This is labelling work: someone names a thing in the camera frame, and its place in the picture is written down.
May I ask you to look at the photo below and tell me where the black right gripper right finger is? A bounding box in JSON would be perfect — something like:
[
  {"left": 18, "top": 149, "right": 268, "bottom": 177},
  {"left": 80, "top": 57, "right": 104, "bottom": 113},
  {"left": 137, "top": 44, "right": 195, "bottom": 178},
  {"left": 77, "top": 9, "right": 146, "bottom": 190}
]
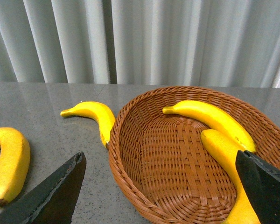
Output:
[{"left": 236, "top": 150, "right": 280, "bottom": 224}]

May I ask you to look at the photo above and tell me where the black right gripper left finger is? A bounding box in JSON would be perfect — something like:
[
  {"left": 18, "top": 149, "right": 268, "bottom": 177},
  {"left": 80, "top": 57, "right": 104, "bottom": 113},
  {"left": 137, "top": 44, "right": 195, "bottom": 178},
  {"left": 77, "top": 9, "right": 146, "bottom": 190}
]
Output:
[{"left": 0, "top": 152, "right": 86, "bottom": 224}]

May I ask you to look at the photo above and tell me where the yellow banana lower in basket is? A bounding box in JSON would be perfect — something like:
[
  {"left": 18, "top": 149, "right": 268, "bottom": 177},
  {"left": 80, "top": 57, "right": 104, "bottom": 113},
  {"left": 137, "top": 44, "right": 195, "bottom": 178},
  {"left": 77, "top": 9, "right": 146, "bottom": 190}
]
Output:
[{"left": 201, "top": 129, "right": 260, "bottom": 224}]

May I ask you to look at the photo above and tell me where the yellow banana in basket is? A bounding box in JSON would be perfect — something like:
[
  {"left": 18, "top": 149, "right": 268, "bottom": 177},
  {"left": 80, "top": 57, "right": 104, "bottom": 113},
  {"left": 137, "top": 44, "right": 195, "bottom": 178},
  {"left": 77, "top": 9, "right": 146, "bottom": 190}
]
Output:
[
  {"left": 201, "top": 129, "right": 260, "bottom": 224},
  {"left": 162, "top": 100, "right": 256, "bottom": 152}
]

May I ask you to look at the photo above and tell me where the yellow banana on table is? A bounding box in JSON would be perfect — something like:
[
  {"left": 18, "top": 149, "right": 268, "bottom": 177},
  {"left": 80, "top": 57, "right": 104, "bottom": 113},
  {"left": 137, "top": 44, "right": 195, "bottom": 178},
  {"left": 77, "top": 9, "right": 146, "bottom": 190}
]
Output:
[{"left": 0, "top": 127, "right": 30, "bottom": 209}]

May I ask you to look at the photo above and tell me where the yellow banana upper in basket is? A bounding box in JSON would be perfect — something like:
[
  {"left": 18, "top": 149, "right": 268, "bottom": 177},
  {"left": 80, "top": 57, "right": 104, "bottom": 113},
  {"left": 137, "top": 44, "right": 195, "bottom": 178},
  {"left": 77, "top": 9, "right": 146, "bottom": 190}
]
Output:
[{"left": 162, "top": 100, "right": 256, "bottom": 152}]

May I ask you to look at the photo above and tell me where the yellow banana beside basket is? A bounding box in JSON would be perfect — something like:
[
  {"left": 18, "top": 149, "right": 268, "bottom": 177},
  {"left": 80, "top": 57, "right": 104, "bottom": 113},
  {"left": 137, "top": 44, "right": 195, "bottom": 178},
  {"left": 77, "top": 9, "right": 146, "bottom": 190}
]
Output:
[{"left": 60, "top": 101, "right": 115, "bottom": 149}]

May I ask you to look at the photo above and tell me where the brown wicker basket right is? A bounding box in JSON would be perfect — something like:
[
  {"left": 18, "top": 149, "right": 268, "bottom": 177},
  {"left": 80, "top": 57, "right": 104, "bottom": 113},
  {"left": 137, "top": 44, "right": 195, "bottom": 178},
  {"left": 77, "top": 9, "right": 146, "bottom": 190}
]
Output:
[{"left": 109, "top": 86, "right": 280, "bottom": 224}]

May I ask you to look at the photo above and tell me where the grey pleated curtain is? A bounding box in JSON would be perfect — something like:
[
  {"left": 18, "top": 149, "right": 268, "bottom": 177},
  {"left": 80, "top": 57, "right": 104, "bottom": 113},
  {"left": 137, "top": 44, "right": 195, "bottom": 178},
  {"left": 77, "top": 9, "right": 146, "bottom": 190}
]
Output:
[{"left": 0, "top": 0, "right": 280, "bottom": 88}]

